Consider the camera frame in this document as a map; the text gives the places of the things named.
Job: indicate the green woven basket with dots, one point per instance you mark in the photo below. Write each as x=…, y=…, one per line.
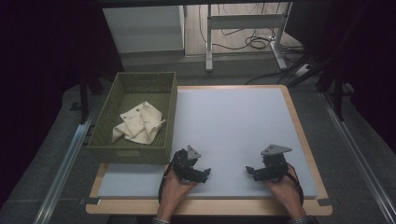
x=130, y=154

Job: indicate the metal floor rail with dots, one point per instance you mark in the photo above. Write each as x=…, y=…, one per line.
x=65, y=168
x=358, y=165

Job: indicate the grey tape piece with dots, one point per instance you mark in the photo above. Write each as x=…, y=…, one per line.
x=91, y=201
x=325, y=202

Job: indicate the person's right sleeve cuff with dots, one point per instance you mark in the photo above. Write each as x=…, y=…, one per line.
x=300, y=220

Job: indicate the dark curtain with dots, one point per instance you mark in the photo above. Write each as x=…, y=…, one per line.
x=40, y=62
x=373, y=62

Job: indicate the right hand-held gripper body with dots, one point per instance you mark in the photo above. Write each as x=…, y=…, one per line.
x=275, y=165

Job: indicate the person's sleeve cuff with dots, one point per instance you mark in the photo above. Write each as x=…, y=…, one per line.
x=300, y=220
x=160, y=221

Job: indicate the person's left sleeve cuff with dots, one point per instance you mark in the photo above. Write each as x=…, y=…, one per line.
x=160, y=221

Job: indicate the person's right hand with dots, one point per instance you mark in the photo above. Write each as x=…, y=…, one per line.
x=289, y=196

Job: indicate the white power strip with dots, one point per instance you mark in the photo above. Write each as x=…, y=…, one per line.
x=302, y=70

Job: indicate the black stand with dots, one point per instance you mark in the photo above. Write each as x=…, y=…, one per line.
x=84, y=102
x=338, y=93

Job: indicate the grey foam mat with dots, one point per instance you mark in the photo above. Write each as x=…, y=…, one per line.
x=230, y=124

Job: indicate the white cabinet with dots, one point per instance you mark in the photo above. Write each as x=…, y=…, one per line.
x=143, y=29

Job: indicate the white metal desk frame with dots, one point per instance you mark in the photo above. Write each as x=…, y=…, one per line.
x=246, y=21

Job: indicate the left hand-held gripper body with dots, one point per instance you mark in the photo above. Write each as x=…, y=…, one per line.
x=182, y=161

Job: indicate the person's left hand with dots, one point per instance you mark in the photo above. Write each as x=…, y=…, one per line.
x=171, y=196

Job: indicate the cream cloth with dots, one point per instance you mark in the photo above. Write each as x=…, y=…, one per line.
x=140, y=124

